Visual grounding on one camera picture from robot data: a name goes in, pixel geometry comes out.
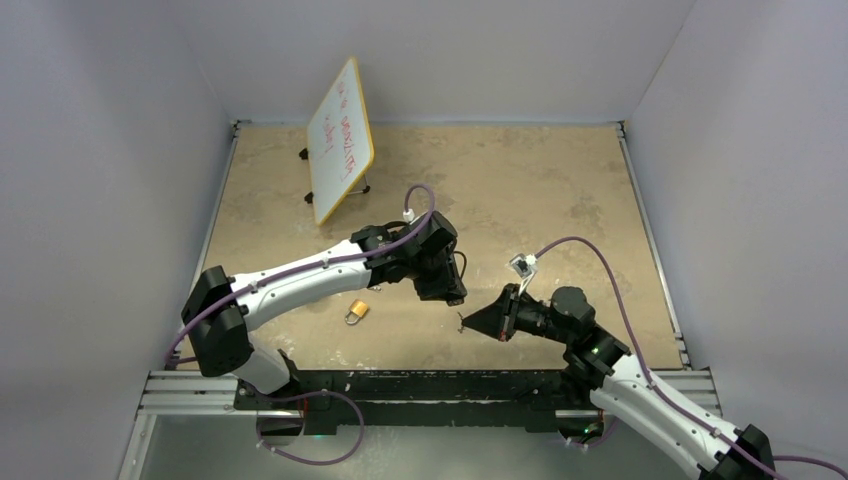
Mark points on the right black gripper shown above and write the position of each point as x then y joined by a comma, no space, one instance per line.
499,319

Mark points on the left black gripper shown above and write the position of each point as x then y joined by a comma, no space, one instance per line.
441,288

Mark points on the black cable padlock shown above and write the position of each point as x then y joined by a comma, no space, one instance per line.
460,261

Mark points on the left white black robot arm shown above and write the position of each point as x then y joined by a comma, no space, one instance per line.
223,310

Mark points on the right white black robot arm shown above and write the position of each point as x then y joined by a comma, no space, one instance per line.
701,443

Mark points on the brass padlock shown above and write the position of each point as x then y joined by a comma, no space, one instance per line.
356,312

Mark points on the yellow framed whiteboard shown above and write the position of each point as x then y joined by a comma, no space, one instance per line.
339,142

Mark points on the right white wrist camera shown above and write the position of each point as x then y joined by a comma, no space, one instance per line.
525,265

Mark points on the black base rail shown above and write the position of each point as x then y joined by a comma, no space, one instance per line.
538,401

